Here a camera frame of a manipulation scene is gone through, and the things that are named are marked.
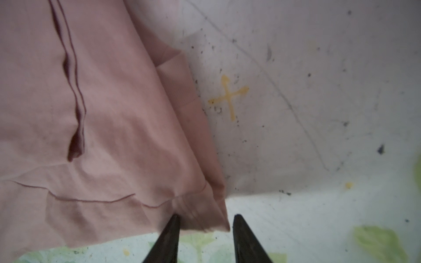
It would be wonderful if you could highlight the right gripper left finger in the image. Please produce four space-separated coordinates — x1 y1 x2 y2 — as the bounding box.
143 214 180 263

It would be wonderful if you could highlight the pink printed t-shirt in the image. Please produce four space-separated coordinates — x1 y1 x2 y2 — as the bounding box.
1 1 230 263

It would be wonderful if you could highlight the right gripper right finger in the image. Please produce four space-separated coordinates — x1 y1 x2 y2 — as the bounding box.
232 214 273 263

